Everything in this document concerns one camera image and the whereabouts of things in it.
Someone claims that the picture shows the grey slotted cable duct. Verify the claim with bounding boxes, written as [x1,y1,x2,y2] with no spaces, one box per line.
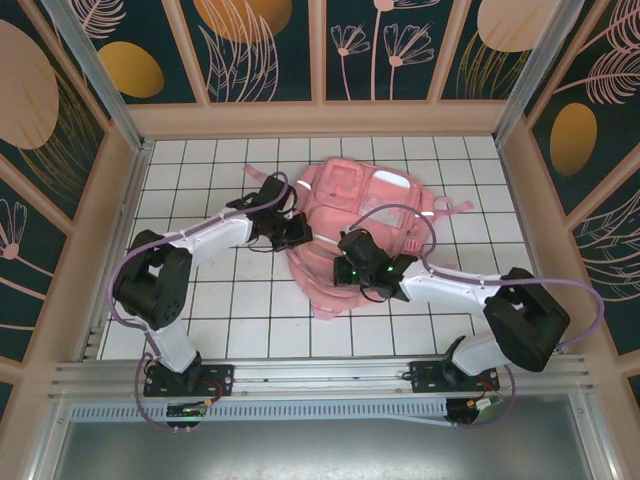
[69,398,454,427]

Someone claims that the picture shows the aluminium frame post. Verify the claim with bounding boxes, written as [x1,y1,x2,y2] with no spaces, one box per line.
[492,0,585,146]
[42,0,150,150]

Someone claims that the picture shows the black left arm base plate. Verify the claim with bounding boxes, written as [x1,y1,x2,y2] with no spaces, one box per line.
[143,363,236,398]

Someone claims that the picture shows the wall panel gold oval fern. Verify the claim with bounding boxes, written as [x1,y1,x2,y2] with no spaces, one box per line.
[524,0,640,216]

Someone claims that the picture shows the grey metal sheet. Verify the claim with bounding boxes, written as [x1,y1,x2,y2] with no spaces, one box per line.
[29,419,619,480]

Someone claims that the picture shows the wall panel gold disc leaves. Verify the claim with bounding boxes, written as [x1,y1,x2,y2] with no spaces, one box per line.
[178,0,315,104]

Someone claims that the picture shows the wall panel large pale disc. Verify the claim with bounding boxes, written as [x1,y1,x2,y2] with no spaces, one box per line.
[0,7,109,221]

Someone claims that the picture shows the aluminium side rail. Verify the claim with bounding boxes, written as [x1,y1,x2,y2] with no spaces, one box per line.
[77,141,154,362]

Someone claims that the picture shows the aluminium mounting rail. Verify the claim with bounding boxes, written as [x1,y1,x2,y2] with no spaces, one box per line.
[48,355,599,401]

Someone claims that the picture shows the wall panel with gold oval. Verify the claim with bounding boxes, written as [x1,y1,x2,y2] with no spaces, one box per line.
[54,0,201,105]

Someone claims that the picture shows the wall panel with pink flowers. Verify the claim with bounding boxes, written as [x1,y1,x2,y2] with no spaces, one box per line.
[324,0,451,103]

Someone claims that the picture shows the pink student backpack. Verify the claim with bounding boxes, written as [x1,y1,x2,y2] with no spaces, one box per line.
[242,157,475,321]

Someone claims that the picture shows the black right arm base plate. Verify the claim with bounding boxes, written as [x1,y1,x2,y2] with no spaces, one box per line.
[409,360,501,397]

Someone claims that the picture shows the wall panel pale disc grasses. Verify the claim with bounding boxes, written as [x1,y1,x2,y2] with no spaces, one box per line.
[438,0,551,101]

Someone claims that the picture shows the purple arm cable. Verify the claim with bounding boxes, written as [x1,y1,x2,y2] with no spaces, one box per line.
[342,203,606,431]
[108,171,301,434]

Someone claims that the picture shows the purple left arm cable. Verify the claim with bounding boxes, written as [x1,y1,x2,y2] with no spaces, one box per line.
[108,171,301,434]

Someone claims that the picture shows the wall panel pink leaf outlines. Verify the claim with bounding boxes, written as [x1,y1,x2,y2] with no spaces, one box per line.
[569,179,640,357]

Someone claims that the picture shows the wall panel tulip outline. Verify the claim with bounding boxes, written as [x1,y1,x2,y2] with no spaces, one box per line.
[0,174,69,364]

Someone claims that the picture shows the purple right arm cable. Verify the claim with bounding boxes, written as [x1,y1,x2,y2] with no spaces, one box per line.
[342,203,606,431]

